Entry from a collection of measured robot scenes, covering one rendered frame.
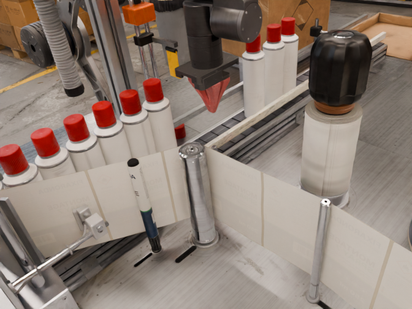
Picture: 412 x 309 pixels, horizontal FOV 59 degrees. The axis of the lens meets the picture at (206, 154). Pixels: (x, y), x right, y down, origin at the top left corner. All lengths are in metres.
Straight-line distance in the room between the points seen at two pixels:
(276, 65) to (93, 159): 0.49
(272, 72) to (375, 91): 0.38
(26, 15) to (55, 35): 3.34
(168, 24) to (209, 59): 2.70
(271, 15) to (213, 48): 0.60
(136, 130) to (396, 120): 0.67
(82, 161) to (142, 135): 0.12
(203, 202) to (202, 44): 0.26
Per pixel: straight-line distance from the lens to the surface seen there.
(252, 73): 0.85
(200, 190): 0.53
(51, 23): 0.66
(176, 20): 3.29
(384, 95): 1.16
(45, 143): 0.59
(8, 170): 0.59
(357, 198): 0.72
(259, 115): 0.87
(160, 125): 0.69
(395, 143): 0.97
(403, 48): 1.49
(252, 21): 0.58
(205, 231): 0.60
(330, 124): 0.57
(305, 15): 1.33
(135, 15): 0.71
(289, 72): 0.96
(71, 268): 0.69
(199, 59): 0.63
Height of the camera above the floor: 1.36
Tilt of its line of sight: 37 degrees down
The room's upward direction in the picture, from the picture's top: 7 degrees counter-clockwise
